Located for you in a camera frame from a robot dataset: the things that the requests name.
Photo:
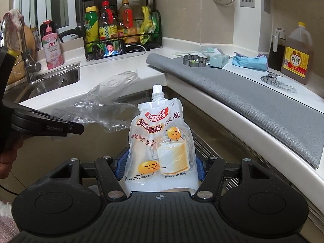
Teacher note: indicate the red-cap sauce bottle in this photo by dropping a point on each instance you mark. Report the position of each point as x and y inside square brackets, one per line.
[107, 22]

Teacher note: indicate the crumpled blue cloth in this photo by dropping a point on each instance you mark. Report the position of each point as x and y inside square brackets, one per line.
[250, 62]

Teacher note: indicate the stainless steel sink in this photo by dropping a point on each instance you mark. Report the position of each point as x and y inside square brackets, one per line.
[50, 83]

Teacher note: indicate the grey counter mat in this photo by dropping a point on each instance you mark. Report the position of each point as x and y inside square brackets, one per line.
[253, 111]

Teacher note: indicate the green bottle with yellow cap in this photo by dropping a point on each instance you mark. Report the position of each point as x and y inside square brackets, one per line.
[91, 27]

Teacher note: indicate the flower-shaped metal cookie cutter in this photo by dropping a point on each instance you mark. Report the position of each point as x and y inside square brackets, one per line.
[187, 62]

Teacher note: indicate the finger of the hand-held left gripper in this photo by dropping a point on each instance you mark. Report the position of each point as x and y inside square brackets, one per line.
[77, 129]

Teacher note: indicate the pink and white dishcloth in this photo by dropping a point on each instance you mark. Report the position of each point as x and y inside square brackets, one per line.
[14, 27]

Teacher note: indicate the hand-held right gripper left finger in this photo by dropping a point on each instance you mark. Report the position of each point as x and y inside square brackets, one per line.
[120, 168]

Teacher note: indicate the chrome sink faucet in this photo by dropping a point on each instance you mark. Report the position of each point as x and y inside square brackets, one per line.
[29, 60]

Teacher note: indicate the black metal spice rack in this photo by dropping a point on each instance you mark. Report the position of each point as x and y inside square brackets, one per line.
[153, 0]

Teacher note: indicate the metal cabinet vent grille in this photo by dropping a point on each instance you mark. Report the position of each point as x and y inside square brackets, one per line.
[202, 146]

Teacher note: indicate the person's left hand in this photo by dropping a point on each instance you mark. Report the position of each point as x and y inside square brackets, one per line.
[5, 167]

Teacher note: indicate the black smartphone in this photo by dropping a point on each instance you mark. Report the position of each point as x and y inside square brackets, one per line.
[108, 49]

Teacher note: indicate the large cooking wine jug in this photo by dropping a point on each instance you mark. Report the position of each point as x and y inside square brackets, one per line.
[296, 63]

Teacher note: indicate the pink dish soap bottle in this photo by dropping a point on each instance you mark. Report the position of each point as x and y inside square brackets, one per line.
[52, 50]

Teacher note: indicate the window frame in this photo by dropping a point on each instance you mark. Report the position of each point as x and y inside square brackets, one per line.
[58, 2]

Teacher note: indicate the dark oil dispenser bottle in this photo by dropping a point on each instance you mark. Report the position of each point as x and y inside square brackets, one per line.
[276, 53]

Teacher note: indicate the translucent drink pouch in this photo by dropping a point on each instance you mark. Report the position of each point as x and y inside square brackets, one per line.
[162, 136]

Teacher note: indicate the amber cooking oil bottle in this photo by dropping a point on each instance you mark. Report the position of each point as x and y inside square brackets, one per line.
[126, 20]

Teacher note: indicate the wooden cutting board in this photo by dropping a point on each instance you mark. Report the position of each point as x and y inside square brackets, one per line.
[29, 39]

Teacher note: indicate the green and yellow snack bag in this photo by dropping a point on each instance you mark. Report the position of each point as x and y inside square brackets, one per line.
[148, 25]

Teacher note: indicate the pink floor rug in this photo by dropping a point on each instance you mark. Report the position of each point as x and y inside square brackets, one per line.
[6, 222]

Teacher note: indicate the clear plastic bag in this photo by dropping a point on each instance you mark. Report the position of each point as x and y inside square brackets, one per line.
[101, 98]

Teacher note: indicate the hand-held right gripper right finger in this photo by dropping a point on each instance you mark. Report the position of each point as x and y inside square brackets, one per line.
[200, 168]

